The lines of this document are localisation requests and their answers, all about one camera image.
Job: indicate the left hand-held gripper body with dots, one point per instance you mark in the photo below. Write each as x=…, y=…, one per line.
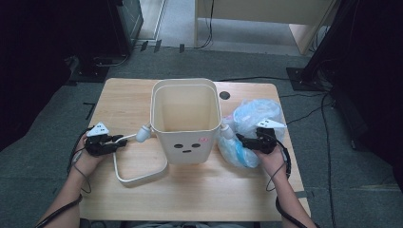
x=96, y=146

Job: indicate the white trash bin with face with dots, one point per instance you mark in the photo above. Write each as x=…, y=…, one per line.
x=187, y=148

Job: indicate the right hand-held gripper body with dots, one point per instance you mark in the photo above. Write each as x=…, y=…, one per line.
x=266, y=142

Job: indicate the dark curtain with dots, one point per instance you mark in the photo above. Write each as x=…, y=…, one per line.
x=38, y=63
x=374, y=79

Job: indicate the black corner floor tape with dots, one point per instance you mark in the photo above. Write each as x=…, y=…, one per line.
x=90, y=109

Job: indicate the black stand base plate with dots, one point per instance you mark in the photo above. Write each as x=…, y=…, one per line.
x=90, y=72

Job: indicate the light wooden desk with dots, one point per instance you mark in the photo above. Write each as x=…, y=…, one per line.
x=253, y=11

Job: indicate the person's left hand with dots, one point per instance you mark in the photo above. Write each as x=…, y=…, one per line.
x=84, y=161

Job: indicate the dark glass-front cabinet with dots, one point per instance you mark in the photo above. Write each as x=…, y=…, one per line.
x=126, y=25

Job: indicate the black floor tape piece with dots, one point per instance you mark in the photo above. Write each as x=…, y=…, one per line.
x=181, y=48
x=144, y=46
x=157, y=46

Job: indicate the person's right hand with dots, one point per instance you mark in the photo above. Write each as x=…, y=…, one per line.
x=274, y=163

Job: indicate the black metal stand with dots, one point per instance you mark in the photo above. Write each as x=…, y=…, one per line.
x=301, y=79

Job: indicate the translucent blue trash bag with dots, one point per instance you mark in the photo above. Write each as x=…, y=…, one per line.
x=250, y=114

